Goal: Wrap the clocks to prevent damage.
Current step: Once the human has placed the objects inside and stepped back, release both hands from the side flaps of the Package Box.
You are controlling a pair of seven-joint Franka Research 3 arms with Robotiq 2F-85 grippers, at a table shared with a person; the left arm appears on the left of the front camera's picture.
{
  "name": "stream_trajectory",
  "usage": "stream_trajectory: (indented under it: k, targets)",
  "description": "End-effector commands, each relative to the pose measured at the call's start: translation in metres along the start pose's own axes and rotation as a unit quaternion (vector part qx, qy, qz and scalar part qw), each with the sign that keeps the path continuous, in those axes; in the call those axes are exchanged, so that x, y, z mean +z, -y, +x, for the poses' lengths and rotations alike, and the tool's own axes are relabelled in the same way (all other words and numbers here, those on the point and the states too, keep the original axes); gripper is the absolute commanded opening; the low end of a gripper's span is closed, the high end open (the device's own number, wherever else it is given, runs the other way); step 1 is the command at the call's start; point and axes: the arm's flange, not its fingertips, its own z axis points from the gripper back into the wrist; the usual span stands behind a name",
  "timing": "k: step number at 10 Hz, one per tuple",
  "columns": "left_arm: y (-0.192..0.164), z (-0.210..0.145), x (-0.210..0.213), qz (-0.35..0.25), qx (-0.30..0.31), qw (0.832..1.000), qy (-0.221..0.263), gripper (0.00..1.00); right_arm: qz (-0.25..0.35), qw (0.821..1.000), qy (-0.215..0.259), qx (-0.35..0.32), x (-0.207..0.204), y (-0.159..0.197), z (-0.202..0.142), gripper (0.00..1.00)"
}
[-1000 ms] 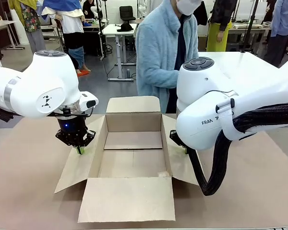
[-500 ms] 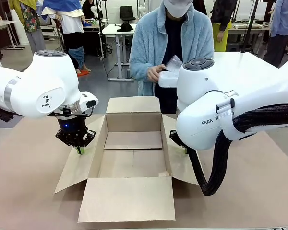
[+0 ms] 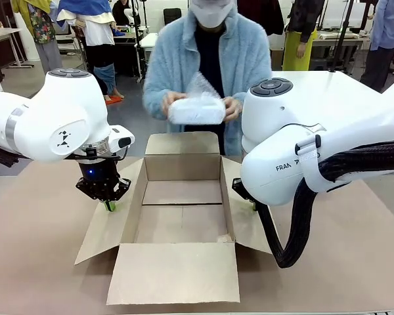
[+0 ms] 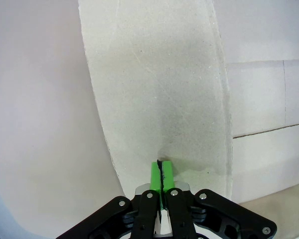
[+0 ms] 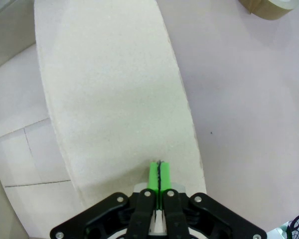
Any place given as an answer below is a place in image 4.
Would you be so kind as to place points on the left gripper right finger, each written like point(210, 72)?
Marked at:
point(182, 214)

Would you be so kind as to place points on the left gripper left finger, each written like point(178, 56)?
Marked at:
point(145, 214)

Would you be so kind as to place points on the brown cardboard box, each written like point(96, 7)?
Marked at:
point(152, 87)

